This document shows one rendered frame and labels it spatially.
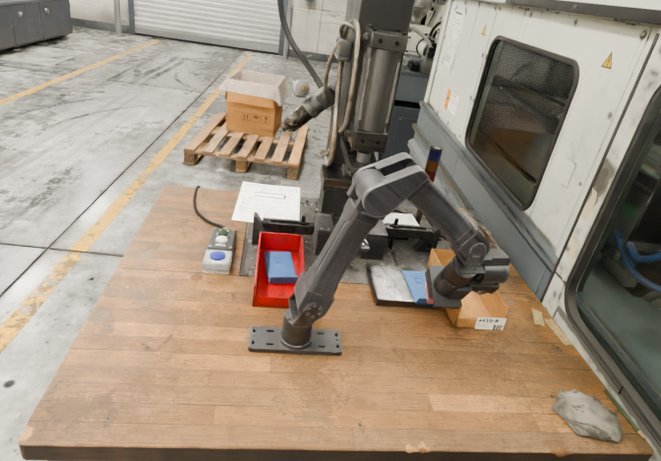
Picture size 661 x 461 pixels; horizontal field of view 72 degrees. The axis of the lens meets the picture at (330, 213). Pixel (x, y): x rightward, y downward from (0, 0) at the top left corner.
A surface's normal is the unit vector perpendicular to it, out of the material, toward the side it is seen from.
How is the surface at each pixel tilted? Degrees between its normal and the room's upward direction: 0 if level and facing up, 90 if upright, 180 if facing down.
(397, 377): 0
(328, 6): 90
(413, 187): 90
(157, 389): 0
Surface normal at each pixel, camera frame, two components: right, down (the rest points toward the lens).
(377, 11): 0.08, 0.47
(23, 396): 0.14, -0.88
